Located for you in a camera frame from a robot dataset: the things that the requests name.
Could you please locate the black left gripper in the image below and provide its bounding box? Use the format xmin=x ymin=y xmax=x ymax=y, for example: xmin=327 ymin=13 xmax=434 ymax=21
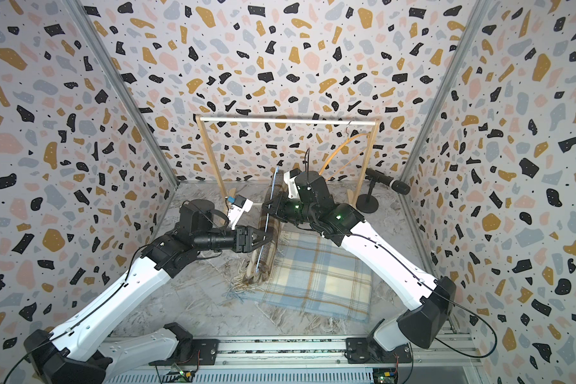
xmin=194 ymin=224 xmax=274 ymax=254

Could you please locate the light blue wire hanger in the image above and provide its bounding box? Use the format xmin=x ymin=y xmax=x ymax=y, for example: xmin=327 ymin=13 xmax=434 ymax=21
xmin=254 ymin=167 xmax=283 ymax=283

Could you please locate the brown plaid fringed scarf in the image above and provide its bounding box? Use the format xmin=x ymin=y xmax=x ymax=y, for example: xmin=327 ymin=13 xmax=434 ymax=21
xmin=231 ymin=171 xmax=286 ymax=293

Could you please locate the orange plastic hanger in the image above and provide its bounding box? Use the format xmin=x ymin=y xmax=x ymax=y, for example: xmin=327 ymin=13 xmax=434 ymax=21
xmin=318 ymin=121 xmax=378 ymax=181

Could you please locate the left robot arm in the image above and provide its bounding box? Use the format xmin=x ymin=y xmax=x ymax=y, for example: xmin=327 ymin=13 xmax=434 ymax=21
xmin=24 ymin=199 xmax=273 ymax=383

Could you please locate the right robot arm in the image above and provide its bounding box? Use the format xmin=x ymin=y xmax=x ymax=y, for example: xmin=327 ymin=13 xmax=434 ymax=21
xmin=262 ymin=171 xmax=457 ymax=355

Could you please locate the blue plaid scarf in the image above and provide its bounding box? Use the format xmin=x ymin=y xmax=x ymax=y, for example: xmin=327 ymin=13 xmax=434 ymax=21
xmin=231 ymin=231 xmax=373 ymax=323

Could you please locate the white top rack rod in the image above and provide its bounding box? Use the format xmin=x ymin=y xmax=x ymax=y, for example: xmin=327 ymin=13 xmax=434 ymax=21
xmin=200 ymin=117 xmax=377 ymax=126

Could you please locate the black microphone on stand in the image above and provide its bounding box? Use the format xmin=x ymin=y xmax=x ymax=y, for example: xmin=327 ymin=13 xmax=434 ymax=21
xmin=355 ymin=166 xmax=412 ymax=215

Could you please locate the green circuit board left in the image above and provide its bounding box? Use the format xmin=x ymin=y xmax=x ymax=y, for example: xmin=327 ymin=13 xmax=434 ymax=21
xmin=164 ymin=366 xmax=197 ymax=383

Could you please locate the green circuit board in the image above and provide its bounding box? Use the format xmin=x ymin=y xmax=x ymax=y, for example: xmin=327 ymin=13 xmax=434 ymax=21
xmin=164 ymin=366 xmax=197 ymax=383
xmin=372 ymin=368 xmax=398 ymax=384

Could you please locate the green circuit board right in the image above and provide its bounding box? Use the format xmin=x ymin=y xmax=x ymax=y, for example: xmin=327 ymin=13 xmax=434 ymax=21
xmin=372 ymin=368 xmax=398 ymax=384

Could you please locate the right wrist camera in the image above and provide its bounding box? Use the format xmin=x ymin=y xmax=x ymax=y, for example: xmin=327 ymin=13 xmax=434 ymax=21
xmin=283 ymin=168 xmax=302 ymax=199

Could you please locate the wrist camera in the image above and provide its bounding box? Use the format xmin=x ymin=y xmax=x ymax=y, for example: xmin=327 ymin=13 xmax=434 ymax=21
xmin=227 ymin=195 xmax=254 ymax=230
xmin=283 ymin=168 xmax=302 ymax=199

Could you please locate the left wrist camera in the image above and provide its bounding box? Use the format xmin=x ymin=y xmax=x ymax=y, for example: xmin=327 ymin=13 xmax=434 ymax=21
xmin=227 ymin=195 xmax=254 ymax=230

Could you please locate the wooden clothes rack frame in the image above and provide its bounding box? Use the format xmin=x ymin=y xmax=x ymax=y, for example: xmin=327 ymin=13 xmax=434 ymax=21
xmin=195 ymin=115 xmax=382 ymax=206

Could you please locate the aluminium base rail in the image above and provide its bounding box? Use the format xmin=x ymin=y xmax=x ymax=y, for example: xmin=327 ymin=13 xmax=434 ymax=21
xmin=111 ymin=330 xmax=489 ymax=383

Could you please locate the aluminium corner post left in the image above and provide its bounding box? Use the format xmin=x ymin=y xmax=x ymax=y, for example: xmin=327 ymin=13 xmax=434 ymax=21
xmin=62 ymin=0 xmax=179 ymax=190

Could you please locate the aluminium corner post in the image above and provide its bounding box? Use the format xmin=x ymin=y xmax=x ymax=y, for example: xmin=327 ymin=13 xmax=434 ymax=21
xmin=400 ymin=0 xmax=491 ymax=182
xmin=62 ymin=0 xmax=179 ymax=190

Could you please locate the aluminium corner post right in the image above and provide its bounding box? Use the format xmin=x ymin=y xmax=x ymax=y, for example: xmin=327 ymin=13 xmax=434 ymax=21
xmin=400 ymin=0 xmax=491 ymax=182

